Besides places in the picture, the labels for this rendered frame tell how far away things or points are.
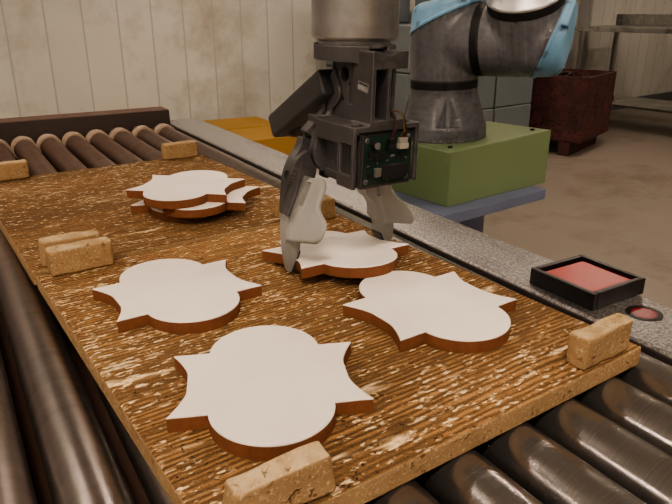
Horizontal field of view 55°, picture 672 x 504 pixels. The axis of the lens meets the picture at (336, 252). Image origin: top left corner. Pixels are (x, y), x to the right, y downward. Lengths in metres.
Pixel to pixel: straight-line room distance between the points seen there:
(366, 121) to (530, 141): 0.69
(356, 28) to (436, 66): 0.58
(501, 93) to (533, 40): 4.07
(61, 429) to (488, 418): 0.27
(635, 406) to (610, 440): 0.05
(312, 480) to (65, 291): 0.35
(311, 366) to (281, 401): 0.05
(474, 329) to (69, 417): 0.29
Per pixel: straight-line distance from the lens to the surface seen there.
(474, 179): 1.11
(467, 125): 1.12
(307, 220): 0.58
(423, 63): 1.12
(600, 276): 0.68
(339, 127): 0.55
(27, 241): 0.78
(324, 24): 0.56
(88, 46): 4.46
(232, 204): 0.78
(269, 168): 1.13
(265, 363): 0.45
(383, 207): 0.65
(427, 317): 0.52
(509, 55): 1.08
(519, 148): 1.18
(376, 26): 0.55
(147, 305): 0.55
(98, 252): 0.67
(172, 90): 4.67
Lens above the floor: 1.18
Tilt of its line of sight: 21 degrees down
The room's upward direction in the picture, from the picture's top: straight up
